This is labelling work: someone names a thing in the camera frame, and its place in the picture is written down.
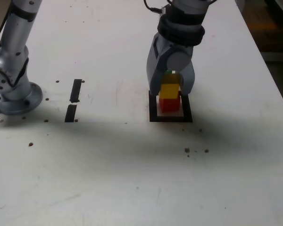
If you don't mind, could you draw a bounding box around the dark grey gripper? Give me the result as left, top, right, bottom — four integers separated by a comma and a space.
146, 34, 196, 96

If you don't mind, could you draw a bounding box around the yellow cube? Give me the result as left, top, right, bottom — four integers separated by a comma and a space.
159, 72, 180, 100

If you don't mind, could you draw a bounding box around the red cube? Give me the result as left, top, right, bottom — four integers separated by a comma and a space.
158, 95, 181, 113

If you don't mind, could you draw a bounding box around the black tape square outline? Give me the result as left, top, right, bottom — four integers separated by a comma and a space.
149, 90, 193, 123

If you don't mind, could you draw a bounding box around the black tape strip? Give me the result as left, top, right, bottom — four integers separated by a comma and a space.
64, 79, 83, 123

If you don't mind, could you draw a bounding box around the black cable at arm wrist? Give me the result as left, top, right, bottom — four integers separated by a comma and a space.
143, 0, 165, 14

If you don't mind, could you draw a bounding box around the black cable beside arm base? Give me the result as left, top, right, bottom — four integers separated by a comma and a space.
0, 6, 12, 47

